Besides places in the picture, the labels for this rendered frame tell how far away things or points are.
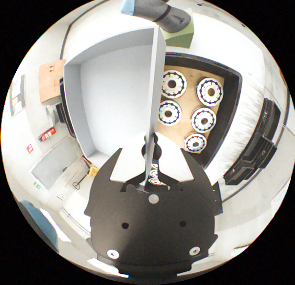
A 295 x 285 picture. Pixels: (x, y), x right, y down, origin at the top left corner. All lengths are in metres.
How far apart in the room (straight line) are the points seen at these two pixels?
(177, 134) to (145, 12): 0.50
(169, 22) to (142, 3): 0.13
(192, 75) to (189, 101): 0.10
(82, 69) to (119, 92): 0.13
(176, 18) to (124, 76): 0.33
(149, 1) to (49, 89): 2.78
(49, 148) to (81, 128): 3.03
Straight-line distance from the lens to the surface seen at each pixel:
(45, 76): 2.98
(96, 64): 0.21
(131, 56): 0.16
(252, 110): 0.71
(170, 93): 0.32
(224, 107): 0.36
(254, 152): 1.53
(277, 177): 3.08
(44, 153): 3.27
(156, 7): 0.39
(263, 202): 3.25
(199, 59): 0.27
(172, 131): 0.40
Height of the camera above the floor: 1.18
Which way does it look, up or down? 54 degrees down
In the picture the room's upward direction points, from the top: 151 degrees counter-clockwise
